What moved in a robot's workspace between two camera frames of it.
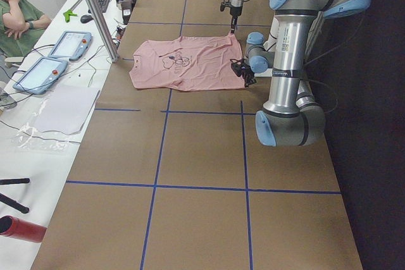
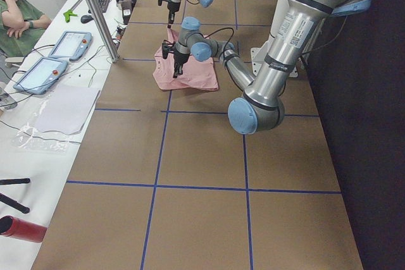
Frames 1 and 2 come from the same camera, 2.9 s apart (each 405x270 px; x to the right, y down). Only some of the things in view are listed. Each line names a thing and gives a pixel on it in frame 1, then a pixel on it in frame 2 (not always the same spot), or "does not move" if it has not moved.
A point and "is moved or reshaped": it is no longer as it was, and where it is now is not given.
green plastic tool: (68, 14) does not move
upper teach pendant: (74, 45) does not move
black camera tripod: (10, 202) does not move
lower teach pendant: (42, 75) does not move
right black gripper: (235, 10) -> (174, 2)
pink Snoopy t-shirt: (188, 63) is moved or reshaped
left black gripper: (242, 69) -> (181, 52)
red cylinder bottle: (24, 230) does not move
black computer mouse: (86, 18) does not move
